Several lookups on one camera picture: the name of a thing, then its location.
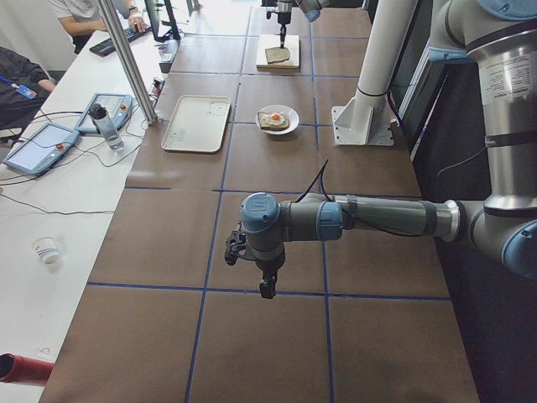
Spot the white round plate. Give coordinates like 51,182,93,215
256,104,300,135

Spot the person in black jacket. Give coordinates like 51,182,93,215
1,47,55,129

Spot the clear water bottle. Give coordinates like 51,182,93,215
88,102,123,149

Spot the white paper cup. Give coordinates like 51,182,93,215
32,236,60,264

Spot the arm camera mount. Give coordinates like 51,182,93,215
224,229,255,266

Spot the near teach pendant tablet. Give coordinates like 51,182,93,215
3,123,80,175

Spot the plain bread slice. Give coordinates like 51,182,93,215
265,47,290,65

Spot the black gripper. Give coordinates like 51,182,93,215
259,270,277,299
279,24,287,47

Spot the black computer monitor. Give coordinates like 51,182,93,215
144,0,181,43

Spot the aluminium frame post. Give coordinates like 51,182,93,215
97,0,158,126

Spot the teach pendant tablet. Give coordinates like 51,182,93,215
3,123,80,175
75,93,133,137

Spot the far teach pendant tablet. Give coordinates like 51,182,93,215
75,93,133,137

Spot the wooden cutting board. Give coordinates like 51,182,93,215
256,34,300,69

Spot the cream plastic tray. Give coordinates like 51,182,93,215
161,95,231,154

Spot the red cylinder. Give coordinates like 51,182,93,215
1,353,55,386

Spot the toast with fried egg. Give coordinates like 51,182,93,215
257,112,289,131

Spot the black keyboard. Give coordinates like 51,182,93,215
88,25,152,57

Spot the white pillar with base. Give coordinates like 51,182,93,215
331,0,418,146

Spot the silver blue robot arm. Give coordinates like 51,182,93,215
224,1,536,298
272,0,330,49

